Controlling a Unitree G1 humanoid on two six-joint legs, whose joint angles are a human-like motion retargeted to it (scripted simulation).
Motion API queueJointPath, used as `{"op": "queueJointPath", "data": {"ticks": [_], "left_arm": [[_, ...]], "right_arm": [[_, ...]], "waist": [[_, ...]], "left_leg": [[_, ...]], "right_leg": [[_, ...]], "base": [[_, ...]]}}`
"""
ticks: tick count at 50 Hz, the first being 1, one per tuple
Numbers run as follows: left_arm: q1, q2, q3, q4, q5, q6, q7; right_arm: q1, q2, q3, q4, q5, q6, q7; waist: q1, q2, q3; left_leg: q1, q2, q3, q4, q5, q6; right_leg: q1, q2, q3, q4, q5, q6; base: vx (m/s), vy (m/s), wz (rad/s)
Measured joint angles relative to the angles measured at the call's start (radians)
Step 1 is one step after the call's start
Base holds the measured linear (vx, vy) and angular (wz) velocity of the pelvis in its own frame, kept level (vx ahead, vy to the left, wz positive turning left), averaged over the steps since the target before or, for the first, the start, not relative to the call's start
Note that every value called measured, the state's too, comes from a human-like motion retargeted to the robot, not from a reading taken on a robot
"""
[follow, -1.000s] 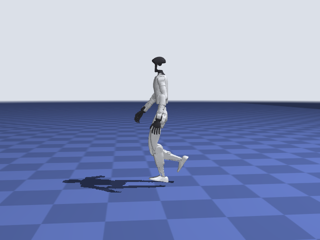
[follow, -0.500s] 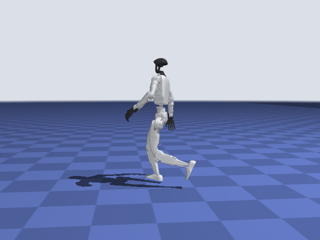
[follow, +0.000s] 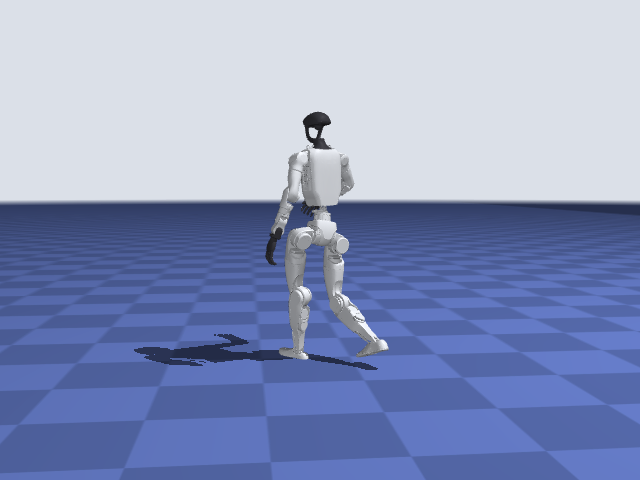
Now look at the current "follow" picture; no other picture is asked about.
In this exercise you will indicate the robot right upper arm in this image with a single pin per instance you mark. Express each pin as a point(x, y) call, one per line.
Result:
point(347, 181)

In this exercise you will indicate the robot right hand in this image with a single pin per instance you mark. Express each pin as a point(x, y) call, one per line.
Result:
point(315, 207)

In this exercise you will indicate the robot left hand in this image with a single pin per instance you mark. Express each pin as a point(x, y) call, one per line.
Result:
point(272, 244)

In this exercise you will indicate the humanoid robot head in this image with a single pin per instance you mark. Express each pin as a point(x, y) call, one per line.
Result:
point(316, 120)

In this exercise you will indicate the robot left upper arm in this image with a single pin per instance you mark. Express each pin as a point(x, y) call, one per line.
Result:
point(296, 163)

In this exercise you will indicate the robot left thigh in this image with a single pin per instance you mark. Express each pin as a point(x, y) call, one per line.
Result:
point(298, 240)

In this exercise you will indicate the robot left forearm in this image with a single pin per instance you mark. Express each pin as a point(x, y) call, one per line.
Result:
point(283, 213)

